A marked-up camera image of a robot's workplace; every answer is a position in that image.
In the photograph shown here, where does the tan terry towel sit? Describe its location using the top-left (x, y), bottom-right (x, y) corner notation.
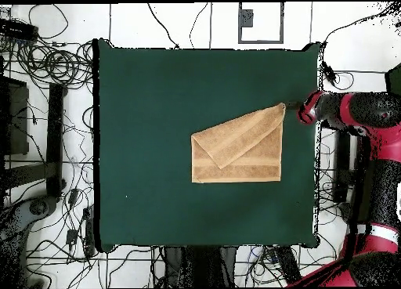
top-left (190, 102), bottom-right (287, 184)

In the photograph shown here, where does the black upright bar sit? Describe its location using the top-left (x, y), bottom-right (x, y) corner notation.
top-left (45, 82), bottom-right (66, 198)
top-left (335, 130), bottom-right (352, 202)

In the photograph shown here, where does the green cloth beside table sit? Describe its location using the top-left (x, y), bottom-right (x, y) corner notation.
top-left (385, 63), bottom-right (401, 96)

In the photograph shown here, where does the dark green table cloth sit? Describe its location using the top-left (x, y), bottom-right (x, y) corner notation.
top-left (92, 38), bottom-right (323, 253)

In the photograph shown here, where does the black power strip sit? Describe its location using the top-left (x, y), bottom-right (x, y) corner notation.
top-left (83, 207), bottom-right (96, 257)
top-left (273, 245), bottom-right (302, 285)
top-left (0, 18), bottom-right (39, 42)

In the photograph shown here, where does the dark horizontal beam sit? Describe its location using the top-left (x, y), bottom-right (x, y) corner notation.
top-left (4, 161), bottom-right (58, 190)

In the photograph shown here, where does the black box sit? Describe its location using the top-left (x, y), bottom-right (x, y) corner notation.
top-left (0, 76), bottom-right (30, 156)

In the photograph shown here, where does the black cable plug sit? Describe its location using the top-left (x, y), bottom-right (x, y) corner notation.
top-left (322, 60), bottom-right (338, 87)

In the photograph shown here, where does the grey square floor frame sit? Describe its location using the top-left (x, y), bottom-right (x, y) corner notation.
top-left (237, 2), bottom-right (285, 45)

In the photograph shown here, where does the thin black floor cable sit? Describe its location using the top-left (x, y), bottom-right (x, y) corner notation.
top-left (146, 2), bottom-right (180, 49)
top-left (189, 2), bottom-right (209, 49)
top-left (323, 2), bottom-right (401, 44)

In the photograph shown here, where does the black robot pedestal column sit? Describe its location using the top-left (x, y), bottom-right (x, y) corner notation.
top-left (162, 245), bottom-right (240, 288)

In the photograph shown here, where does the coil of black cables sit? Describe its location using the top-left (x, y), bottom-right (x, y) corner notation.
top-left (16, 39), bottom-right (95, 89)

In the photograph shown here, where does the pedestal leg with caster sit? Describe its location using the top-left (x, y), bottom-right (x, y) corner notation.
top-left (0, 195), bottom-right (60, 288)

